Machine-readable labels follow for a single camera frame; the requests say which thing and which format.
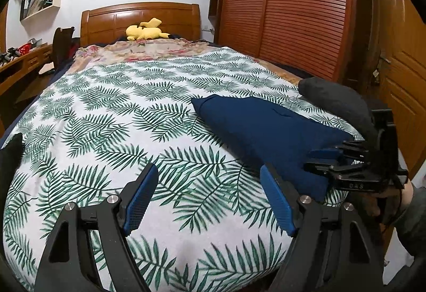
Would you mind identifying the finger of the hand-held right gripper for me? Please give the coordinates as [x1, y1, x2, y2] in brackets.
[308, 140, 371, 163]
[304, 159, 368, 180]

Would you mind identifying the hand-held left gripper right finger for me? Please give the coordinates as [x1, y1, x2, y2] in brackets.
[260, 164, 393, 292]

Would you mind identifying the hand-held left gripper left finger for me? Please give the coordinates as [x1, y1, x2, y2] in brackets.
[33, 163, 159, 292]

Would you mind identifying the navy blue garment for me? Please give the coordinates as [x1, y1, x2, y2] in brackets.
[191, 94, 355, 202]

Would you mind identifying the person's right forearm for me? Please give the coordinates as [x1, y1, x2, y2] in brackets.
[394, 185, 426, 262]

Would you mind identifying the person's right hand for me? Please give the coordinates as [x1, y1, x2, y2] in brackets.
[364, 179, 415, 225]

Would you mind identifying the dark grey cloth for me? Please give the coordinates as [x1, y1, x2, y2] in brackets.
[298, 77, 375, 141]

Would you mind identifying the leaf print blanket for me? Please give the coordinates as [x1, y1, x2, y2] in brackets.
[2, 47, 367, 292]

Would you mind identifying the wooden door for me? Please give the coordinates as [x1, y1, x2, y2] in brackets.
[353, 0, 426, 179]

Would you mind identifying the black cloth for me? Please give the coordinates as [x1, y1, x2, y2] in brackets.
[0, 132, 24, 213]

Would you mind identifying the floral quilt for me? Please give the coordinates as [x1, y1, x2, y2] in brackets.
[71, 38, 300, 79]

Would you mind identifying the wooden slatted wardrobe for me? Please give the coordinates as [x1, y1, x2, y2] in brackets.
[218, 0, 358, 93]

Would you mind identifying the yellow plush toy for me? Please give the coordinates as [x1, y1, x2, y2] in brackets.
[125, 18, 171, 43]

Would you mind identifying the dark wooden chair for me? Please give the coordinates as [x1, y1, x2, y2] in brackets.
[51, 26, 80, 69]

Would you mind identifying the wooden desk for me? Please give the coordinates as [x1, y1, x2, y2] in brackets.
[0, 42, 55, 133]

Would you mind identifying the wooden headboard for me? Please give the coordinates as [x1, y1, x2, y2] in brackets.
[81, 2, 202, 46]

